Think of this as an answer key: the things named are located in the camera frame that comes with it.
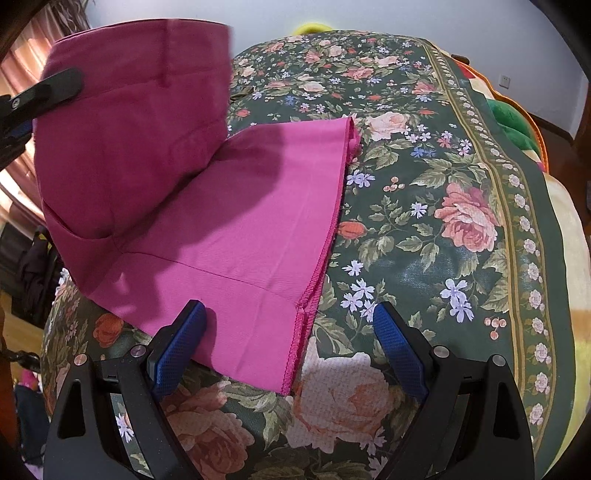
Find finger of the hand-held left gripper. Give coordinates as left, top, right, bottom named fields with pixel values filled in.
left=0, top=119, right=34, bottom=169
left=0, top=68, right=85, bottom=121

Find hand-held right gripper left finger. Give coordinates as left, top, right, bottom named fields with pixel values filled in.
left=44, top=299, right=207, bottom=480

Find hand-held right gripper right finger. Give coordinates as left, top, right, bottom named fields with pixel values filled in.
left=373, top=301, right=536, bottom=480

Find pink pants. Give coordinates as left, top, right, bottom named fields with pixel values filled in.
left=34, top=18, right=361, bottom=396

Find pink curtain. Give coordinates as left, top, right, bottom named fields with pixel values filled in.
left=0, top=9, right=54, bottom=227

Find brown patterned curtain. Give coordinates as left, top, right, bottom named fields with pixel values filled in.
left=46, top=0, right=93, bottom=35

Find dark cloth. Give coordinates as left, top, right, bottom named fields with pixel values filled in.
left=17, top=226, right=64, bottom=325

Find floral bedsheet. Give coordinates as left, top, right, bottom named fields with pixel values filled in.
left=39, top=30, right=574, bottom=480

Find yellow foam arch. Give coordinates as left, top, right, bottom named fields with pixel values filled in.
left=293, top=19, right=334, bottom=36

